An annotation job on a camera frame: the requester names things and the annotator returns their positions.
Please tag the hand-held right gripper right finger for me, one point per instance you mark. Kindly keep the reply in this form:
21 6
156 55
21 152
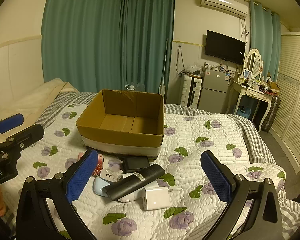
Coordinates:
216 180

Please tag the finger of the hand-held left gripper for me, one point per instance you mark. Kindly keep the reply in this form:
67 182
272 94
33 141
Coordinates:
27 135
10 123

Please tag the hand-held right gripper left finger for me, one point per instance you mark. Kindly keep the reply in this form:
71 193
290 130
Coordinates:
82 177

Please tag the light blue case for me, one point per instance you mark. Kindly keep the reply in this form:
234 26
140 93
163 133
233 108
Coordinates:
99 186

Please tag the white usb charger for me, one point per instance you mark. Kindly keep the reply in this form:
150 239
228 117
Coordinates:
108 175

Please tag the long black power bank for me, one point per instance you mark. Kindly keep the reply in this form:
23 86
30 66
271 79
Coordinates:
130 184

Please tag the white cylindrical device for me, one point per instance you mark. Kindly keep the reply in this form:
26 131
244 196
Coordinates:
130 197

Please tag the white plug adapter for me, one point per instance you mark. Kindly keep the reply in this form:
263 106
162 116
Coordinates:
156 197

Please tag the brown cardboard box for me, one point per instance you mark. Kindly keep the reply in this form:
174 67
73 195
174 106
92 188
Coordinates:
145 135

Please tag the beige blanket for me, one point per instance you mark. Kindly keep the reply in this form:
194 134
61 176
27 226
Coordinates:
27 97

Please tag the white floral quilt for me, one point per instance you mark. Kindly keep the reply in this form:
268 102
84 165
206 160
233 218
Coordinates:
190 160

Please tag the blue basket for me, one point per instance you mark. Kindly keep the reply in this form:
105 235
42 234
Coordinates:
245 112

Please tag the dark suitcase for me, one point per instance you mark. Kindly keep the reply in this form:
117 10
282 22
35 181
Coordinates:
271 115

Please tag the grey fridge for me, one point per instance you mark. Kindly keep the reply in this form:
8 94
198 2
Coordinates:
213 90

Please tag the white dressing table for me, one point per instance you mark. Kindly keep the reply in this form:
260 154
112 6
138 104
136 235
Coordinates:
252 93

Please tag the white suitcase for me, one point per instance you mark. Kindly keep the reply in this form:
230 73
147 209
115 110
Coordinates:
187 90

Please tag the clear water jug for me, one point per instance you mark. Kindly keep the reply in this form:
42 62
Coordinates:
136 87

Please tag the white mop pole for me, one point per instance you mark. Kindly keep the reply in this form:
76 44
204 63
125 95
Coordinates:
163 80

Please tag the clear plastic bag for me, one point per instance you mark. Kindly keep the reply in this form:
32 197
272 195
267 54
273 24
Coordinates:
193 68

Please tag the teal curtain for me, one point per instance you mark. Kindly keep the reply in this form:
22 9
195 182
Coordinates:
147 37
263 37
82 35

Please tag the white slatted wardrobe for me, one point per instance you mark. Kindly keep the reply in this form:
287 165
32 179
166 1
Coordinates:
295 92

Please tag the white oval mirror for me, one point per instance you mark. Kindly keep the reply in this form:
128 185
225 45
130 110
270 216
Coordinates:
253 60

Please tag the white air conditioner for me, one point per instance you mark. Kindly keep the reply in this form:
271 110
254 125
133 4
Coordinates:
222 3

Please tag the black wall television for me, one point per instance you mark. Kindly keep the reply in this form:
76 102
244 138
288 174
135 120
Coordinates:
225 46

